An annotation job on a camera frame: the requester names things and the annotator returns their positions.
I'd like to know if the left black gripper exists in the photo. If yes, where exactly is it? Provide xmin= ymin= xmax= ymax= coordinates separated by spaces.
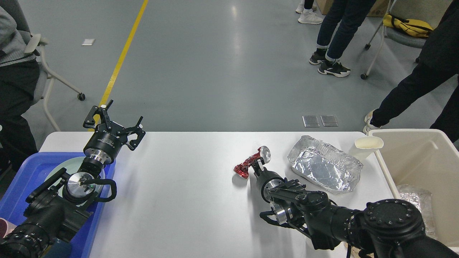
xmin=82 ymin=100 xmax=146 ymax=169

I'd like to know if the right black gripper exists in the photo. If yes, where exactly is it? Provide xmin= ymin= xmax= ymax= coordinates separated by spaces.
xmin=251 ymin=157 xmax=285 ymax=203

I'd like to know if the crushed red can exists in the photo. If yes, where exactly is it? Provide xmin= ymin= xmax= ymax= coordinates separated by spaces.
xmin=233 ymin=146 xmax=271 ymax=179

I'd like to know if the green plate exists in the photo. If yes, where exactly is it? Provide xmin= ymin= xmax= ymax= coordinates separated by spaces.
xmin=45 ymin=157 xmax=103 ymax=207

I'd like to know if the foil tray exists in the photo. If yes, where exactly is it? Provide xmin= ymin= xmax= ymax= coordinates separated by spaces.
xmin=396 ymin=184 xmax=437 ymax=239
xmin=287 ymin=135 xmax=363 ymax=195

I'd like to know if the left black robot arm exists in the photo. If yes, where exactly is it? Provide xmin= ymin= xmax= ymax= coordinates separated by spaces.
xmin=1 ymin=100 xmax=145 ymax=258

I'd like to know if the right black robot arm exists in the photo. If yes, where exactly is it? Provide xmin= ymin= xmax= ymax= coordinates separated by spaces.
xmin=251 ymin=157 xmax=458 ymax=258

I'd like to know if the left floor plate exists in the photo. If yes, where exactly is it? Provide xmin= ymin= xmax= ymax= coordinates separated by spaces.
xmin=302 ymin=115 xmax=320 ymax=128

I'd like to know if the floor plate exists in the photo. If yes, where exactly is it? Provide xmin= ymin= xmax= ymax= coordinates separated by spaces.
xmin=320 ymin=115 xmax=339 ymax=127
xmin=302 ymin=115 xmax=320 ymax=128

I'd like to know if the blue plastic tray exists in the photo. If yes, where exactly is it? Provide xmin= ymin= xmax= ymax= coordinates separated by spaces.
xmin=1 ymin=152 xmax=104 ymax=258

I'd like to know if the right floor plate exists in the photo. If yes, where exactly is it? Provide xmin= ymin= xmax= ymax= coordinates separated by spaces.
xmin=320 ymin=115 xmax=339 ymax=127

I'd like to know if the seated person grey sweater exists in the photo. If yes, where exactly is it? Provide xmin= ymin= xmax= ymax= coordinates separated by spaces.
xmin=0 ymin=8 xmax=39 ymax=171

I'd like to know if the left grey office chair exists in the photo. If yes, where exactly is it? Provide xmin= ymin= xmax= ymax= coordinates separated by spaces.
xmin=0 ymin=0 xmax=86 ymax=132

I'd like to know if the crumpled brown paper bag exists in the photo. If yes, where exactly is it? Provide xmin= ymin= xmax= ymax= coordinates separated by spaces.
xmin=343 ymin=242 xmax=361 ymax=258

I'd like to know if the pink mug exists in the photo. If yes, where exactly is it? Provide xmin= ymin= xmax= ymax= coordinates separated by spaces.
xmin=0 ymin=218 xmax=16 ymax=239

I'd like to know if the person with white shoes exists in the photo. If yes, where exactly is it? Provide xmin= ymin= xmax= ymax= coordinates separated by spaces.
xmin=295 ymin=0 xmax=323 ymax=25

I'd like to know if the person with black sneakers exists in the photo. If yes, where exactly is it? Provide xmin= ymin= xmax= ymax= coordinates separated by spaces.
xmin=309 ymin=0 xmax=375 ymax=78

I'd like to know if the beige plastic bin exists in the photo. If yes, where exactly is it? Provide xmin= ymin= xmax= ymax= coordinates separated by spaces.
xmin=368 ymin=129 xmax=459 ymax=252

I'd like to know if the cardboard box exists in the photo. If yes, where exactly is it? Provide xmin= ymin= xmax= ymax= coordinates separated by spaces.
xmin=315 ymin=0 xmax=389 ymax=17

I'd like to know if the person with beige sneakers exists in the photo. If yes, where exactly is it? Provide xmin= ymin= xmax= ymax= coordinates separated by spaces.
xmin=363 ymin=0 xmax=459 ymax=133

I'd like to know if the yellow bag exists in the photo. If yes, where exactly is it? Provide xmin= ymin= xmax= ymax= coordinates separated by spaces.
xmin=383 ymin=13 xmax=434 ymax=38

